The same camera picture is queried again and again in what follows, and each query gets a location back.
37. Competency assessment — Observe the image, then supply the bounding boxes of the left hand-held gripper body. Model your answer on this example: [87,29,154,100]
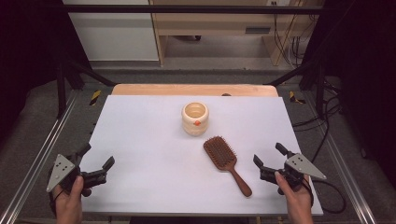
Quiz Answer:
[46,148,104,198]

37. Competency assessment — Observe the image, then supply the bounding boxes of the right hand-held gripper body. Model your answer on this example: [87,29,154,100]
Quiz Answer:
[273,150,328,191]

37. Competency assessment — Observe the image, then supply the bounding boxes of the brown wooden hairbrush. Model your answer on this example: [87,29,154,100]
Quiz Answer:
[203,135,253,198]

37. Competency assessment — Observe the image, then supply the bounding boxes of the cream ribbed cup with beak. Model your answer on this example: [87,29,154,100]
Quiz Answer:
[181,101,210,137]

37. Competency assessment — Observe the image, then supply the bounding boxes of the person's left hand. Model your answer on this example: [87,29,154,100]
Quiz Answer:
[50,175,86,224]

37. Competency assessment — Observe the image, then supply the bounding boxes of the person's right hand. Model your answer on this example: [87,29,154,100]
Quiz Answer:
[274,171,315,224]

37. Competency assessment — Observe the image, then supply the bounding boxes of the white board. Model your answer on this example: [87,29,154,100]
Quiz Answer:
[79,94,325,217]

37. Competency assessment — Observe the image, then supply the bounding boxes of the yellow black tape strip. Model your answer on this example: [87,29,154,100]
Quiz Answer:
[89,89,103,107]
[288,90,307,105]

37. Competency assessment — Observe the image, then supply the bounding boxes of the black metal stand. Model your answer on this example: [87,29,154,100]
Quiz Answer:
[55,57,117,119]
[263,58,329,120]

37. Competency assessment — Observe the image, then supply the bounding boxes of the light wooden table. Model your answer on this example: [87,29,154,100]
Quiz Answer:
[111,83,279,98]

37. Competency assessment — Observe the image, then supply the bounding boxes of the dark curtain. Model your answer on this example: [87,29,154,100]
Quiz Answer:
[301,0,396,189]
[0,0,92,143]

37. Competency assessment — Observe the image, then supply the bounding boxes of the white cabinet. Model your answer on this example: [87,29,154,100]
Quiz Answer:
[61,0,160,63]

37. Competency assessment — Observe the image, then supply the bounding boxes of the light wooden desk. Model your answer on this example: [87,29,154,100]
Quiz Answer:
[148,0,325,67]

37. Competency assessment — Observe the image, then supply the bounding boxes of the metal floor rail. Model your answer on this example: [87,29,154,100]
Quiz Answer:
[0,90,79,224]
[303,92,378,224]

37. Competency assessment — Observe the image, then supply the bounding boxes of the black floor cables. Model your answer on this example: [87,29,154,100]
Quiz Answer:
[291,77,344,164]

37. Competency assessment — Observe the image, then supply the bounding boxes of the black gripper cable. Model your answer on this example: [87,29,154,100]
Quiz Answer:
[306,178,347,215]

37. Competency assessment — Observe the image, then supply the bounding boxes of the hanging black cables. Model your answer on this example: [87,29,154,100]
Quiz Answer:
[271,2,312,69]

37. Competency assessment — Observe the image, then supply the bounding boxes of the black horizontal frame bar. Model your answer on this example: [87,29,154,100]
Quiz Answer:
[62,4,325,15]

